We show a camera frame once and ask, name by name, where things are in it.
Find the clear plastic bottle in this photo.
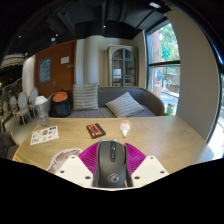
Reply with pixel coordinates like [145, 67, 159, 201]
[34, 95, 51, 127]

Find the black and orange box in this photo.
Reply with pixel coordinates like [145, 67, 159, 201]
[85, 122, 107, 140]

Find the striped grey pillow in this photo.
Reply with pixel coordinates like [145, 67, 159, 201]
[104, 91, 146, 119]

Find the grey glass-door cabinet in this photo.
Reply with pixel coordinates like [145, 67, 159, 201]
[107, 44, 139, 88]

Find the white door sign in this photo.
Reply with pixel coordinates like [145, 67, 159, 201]
[60, 55, 71, 65]

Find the black and orange backpack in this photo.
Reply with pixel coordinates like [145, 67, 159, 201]
[48, 89, 73, 118]

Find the blue poster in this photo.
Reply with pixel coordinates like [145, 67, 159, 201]
[38, 57, 52, 84]

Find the white squeeze tube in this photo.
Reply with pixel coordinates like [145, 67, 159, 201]
[119, 119, 132, 139]

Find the brown wooden door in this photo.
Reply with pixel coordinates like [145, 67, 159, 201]
[34, 39, 78, 98]

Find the cat-shaped mouse pad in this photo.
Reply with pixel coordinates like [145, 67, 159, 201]
[45, 147, 84, 175]

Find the white sticker sheet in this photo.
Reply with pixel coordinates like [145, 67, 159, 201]
[29, 125, 60, 146]

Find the group of white chairs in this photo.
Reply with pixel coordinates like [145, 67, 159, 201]
[1, 87, 39, 128]

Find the large striped square pillow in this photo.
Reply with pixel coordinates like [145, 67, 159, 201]
[72, 82, 100, 111]

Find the black-framed window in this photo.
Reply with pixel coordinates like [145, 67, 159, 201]
[145, 21, 183, 117]

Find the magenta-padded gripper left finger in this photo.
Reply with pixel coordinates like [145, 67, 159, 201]
[54, 141, 101, 188]

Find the black computer mouse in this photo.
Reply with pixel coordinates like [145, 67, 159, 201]
[92, 139, 132, 188]

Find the grey curved sofa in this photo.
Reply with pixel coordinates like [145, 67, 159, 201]
[46, 86, 166, 118]

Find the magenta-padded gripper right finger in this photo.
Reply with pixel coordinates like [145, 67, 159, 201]
[124, 142, 170, 188]

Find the dark grey chair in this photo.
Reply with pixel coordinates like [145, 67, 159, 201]
[0, 131, 18, 160]

